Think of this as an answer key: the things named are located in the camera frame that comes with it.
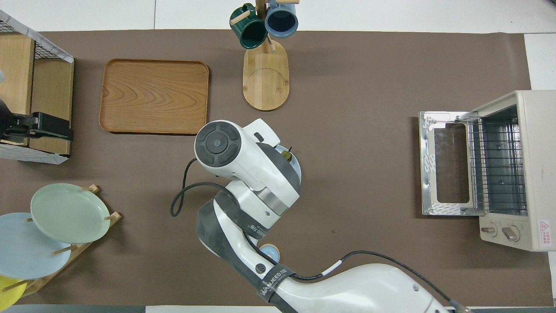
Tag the wooden mug tree stand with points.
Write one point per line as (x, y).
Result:
(266, 82)

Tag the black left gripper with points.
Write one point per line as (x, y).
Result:
(15, 127)

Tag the light blue racked plate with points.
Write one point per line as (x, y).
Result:
(21, 252)

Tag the blue mug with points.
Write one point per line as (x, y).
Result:
(281, 21)

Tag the beige toaster oven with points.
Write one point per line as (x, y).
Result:
(536, 182)

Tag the brown table mat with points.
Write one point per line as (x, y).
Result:
(369, 174)

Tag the pale green plate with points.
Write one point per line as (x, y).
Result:
(69, 213)

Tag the yellow plate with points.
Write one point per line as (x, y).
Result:
(8, 295)

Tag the wooden plate rack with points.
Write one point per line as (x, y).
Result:
(82, 250)

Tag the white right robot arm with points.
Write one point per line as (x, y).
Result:
(256, 169)

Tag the wooden serving tray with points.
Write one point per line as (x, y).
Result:
(154, 96)

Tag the dark green mug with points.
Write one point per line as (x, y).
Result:
(249, 32)

